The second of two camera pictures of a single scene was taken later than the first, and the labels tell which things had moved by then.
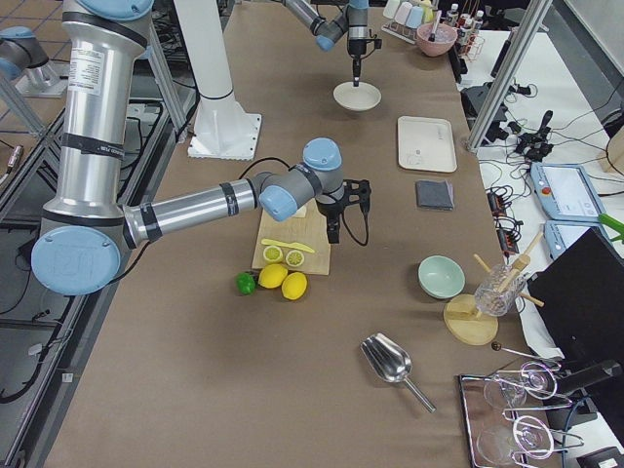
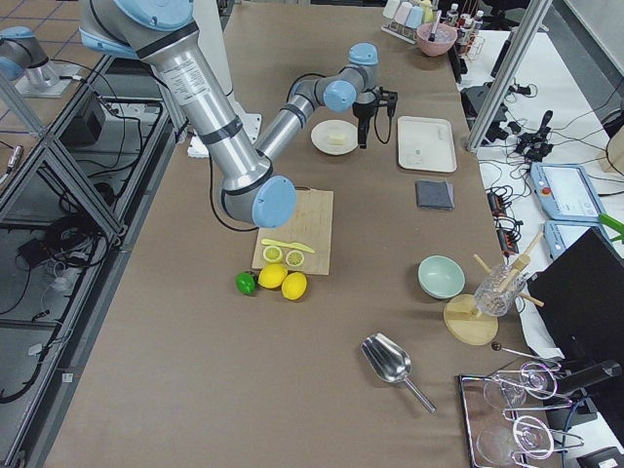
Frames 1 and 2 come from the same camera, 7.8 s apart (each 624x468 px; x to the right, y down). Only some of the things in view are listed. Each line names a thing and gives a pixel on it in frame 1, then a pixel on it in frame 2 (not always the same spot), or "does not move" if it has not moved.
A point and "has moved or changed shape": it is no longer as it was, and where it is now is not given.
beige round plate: x=357 y=97 has moved or changed shape
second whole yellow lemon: x=293 y=286 does not move
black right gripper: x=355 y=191 to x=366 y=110
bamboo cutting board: x=310 y=231 does not move
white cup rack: x=401 y=31 does not move
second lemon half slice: x=294 y=257 does not move
